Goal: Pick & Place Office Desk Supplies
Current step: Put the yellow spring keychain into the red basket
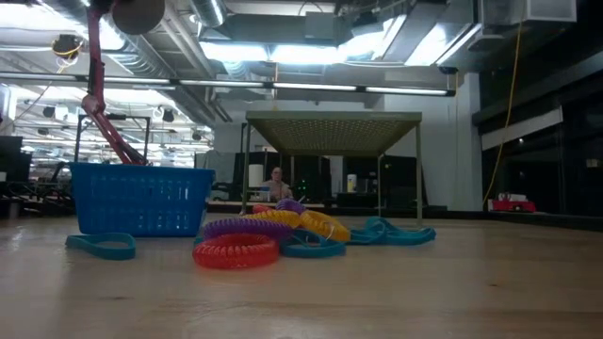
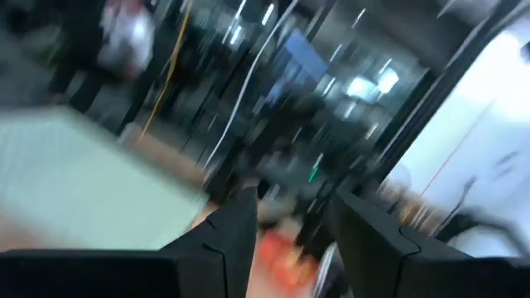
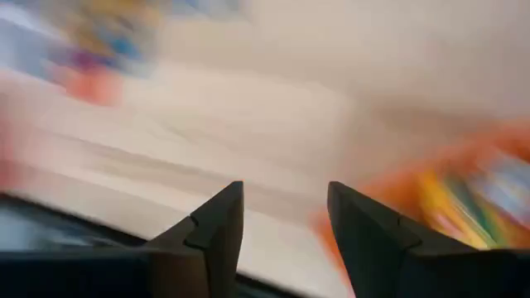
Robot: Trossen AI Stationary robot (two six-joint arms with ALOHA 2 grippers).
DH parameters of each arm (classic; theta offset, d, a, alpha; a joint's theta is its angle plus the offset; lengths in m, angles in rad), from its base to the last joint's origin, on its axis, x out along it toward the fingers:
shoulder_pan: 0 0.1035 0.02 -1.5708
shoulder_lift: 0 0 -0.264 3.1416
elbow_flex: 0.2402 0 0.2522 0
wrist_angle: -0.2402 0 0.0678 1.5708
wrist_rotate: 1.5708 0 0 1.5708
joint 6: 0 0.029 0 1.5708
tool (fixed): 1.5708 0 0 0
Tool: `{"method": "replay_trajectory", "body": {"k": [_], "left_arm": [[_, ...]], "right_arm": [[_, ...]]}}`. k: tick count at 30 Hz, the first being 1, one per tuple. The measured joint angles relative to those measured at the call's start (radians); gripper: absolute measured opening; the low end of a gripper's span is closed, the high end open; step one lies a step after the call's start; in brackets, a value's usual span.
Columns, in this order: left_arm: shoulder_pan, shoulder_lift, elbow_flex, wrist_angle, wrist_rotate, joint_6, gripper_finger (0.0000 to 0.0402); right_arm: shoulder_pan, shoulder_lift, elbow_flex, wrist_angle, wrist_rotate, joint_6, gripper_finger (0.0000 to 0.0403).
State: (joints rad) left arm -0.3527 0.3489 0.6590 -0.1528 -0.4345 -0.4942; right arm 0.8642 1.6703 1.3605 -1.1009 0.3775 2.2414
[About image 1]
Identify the purple coil bracelet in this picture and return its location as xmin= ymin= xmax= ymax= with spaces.
xmin=274 ymin=198 xmax=308 ymax=216
xmin=203 ymin=217 xmax=295 ymax=243

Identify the yellow coil bracelet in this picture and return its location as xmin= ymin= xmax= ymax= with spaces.
xmin=243 ymin=209 xmax=302 ymax=230
xmin=299 ymin=209 xmax=352 ymax=244

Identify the pile of coloured rubber bands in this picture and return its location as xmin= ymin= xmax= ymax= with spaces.
xmin=349 ymin=216 xmax=402 ymax=247

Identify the person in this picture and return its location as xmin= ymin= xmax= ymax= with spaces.
xmin=261 ymin=167 xmax=294 ymax=202

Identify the green mesh metal shelf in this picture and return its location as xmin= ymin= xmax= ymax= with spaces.
xmin=240 ymin=110 xmax=424 ymax=226

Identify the long linear light fixture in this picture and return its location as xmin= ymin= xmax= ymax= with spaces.
xmin=0 ymin=70 xmax=457 ymax=98

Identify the blue plastic basket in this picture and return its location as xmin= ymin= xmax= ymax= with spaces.
xmin=69 ymin=162 xmax=216 ymax=238

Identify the red toy box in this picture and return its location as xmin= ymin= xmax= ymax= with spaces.
xmin=488 ymin=191 xmax=538 ymax=214

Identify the black monitor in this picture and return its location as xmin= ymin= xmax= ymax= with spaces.
xmin=0 ymin=135 xmax=32 ymax=184

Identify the yellow power cable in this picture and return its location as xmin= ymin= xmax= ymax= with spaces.
xmin=481 ymin=18 xmax=525 ymax=211

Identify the red cable arm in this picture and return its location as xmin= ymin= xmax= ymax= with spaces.
xmin=80 ymin=0 xmax=167 ymax=166

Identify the hanging cable reel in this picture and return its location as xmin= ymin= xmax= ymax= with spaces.
xmin=51 ymin=33 xmax=87 ymax=60

